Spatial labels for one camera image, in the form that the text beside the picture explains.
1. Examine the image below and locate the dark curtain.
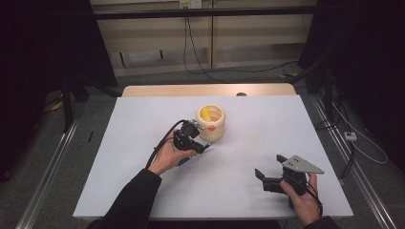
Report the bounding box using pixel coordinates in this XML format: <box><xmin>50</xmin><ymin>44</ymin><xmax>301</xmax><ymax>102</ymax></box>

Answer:
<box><xmin>0</xmin><ymin>0</ymin><xmax>119</xmax><ymax>183</ymax></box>
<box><xmin>296</xmin><ymin>0</ymin><xmax>405</xmax><ymax>175</ymax></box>

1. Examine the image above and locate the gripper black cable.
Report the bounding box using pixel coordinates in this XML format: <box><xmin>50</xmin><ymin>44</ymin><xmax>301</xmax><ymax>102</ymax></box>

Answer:
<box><xmin>305</xmin><ymin>180</ymin><xmax>325</xmax><ymax>218</ymax></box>
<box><xmin>145</xmin><ymin>118</ymin><xmax>189</xmax><ymax>170</ymax></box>

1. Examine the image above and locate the white wall outlet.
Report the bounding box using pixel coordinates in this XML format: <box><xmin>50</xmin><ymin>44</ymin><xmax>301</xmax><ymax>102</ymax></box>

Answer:
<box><xmin>179</xmin><ymin>0</ymin><xmax>203</xmax><ymax>10</ymax></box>

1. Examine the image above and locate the person's right hand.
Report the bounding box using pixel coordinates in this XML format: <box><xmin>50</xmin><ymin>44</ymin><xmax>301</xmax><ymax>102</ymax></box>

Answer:
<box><xmin>279</xmin><ymin>172</ymin><xmax>321</xmax><ymax>227</ymax></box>

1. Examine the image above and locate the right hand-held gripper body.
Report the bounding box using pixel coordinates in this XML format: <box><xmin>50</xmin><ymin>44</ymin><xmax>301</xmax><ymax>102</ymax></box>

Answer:
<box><xmin>263</xmin><ymin>154</ymin><xmax>326</xmax><ymax>197</ymax></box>

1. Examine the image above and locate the person's left hand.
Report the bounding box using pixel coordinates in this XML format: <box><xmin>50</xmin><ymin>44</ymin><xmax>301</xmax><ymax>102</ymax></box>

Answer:
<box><xmin>147</xmin><ymin>128</ymin><xmax>197</xmax><ymax>177</ymax></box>

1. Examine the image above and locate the cream round pen holder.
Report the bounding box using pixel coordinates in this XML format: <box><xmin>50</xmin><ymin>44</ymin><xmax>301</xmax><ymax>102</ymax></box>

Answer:
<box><xmin>195</xmin><ymin>104</ymin><xmax>227</xmax><ymax>143</ymax></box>

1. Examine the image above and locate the black metal stand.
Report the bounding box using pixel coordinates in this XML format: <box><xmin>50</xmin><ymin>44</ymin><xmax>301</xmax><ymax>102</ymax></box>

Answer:
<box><xmin>59</xmin><ymin>74</ymin><xmax>91</xmax><ymax>134</ymax></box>

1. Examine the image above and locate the yellow highlighter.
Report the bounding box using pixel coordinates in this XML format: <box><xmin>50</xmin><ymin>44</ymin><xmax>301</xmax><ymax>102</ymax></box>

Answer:
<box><xmin>199</xmin><ymin>106</ymin><xmax>212</xmax><ymax>123</ymax></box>

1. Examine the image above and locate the black horizontal bar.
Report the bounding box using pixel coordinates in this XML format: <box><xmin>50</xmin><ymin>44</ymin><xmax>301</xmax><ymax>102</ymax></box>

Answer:
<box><xmin>92</xmin><ymin>5</ymin><xmax>319</xmax><ymax>21</ymax></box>

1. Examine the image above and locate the thin white cable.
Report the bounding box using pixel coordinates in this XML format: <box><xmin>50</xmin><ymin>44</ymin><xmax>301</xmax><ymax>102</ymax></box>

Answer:
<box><xmin>330</xmin><ymin>101</ymin><xmax>390</xmax><ymax>165</ymax></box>

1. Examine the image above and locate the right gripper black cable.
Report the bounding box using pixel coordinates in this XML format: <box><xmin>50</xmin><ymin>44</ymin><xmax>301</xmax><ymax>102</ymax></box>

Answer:
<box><xmin>305</xmin><ymin>180</ymin><xmax>325</xmax><ymax>218</ymax></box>

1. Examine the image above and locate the long black floor cable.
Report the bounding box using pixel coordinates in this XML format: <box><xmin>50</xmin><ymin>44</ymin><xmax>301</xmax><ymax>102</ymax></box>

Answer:
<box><xmin>182</xmin><ymin>9</ymin><xmax>299</xmax><ymax>85</ymax></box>

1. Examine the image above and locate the blue pen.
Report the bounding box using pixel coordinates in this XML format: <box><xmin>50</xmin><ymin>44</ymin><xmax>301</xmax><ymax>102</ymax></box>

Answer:
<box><xmin>176</xmin><ymin>142</ymin><xmax>213</xmax><ymax>167</ymax></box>

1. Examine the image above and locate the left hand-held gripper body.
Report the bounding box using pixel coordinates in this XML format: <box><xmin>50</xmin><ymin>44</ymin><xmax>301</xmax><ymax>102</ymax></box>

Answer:
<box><xmin>173</xmin><ymin>118</ymin><xmax>206</xmax><ymax>152</ymax></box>

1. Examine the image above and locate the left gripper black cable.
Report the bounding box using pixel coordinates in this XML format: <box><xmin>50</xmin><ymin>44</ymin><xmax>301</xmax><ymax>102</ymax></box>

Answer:
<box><xmin>145</xmin><ymin>118</ymin><xmax>189</xmax><ymax>170</ymax></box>

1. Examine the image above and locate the aluminium floor rail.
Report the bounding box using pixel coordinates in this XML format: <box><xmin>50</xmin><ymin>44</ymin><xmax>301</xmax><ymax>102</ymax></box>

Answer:
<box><xmin>309</xmin><ymin>94</ymin><xmax>398</xmax><ymax>229</ymax></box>
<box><xmin>14</xmin><ymin>115</ymin><xmax>81</xmax><ymax>229</ymax></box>

